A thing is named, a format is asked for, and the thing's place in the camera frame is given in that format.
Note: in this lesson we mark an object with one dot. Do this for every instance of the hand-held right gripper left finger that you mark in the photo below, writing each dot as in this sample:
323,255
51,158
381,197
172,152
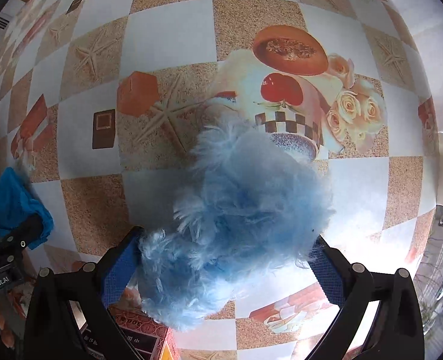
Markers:
116,273

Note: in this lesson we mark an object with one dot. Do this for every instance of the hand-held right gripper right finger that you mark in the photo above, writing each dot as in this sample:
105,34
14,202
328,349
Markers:
326,273

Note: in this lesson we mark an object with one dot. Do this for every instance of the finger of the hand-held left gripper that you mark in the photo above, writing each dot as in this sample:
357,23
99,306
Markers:
26,232

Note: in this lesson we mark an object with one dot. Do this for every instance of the long blue cloth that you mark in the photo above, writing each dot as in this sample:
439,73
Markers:
11,195

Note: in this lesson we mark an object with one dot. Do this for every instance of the light blue fluffy cloth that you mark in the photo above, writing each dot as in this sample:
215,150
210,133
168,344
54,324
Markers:
244,213

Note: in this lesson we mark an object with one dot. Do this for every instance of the red cardboard box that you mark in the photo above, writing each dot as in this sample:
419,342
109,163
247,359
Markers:
142,333

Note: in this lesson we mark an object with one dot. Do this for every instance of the checkered printed tablecloth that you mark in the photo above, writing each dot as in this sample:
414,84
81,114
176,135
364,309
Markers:
244,15

